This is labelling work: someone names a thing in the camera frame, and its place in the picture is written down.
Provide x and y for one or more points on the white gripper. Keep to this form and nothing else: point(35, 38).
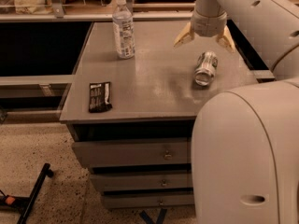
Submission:
point(207, 27)

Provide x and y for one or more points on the green silver 7up can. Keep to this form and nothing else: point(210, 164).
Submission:
point(206, 67)

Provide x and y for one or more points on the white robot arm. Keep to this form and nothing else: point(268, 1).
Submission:
point(245, 141)

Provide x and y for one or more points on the clear plastic water bottle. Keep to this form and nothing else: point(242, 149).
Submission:
point(123, 28)

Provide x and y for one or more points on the black snack bar wrapper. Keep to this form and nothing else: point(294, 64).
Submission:
point(99, 100)

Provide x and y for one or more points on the top grey drawer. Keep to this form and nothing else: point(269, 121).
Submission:
point(135, 152)

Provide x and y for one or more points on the grey drawer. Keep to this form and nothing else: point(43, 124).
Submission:
point(147, 200)
point(135, 152)
point(142, 181)

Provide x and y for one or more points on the grey drawer cabinet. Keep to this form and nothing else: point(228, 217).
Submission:
point(153, 94)

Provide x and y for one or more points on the middle grey drawer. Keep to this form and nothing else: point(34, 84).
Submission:
point(142, 181)

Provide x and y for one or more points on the bottom grey drawer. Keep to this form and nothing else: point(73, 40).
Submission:
point(147, 200)

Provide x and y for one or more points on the black stand leg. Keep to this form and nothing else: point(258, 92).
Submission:
point(24, 205)

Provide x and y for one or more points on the metal shelf frame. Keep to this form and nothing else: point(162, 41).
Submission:
point(91, 10)

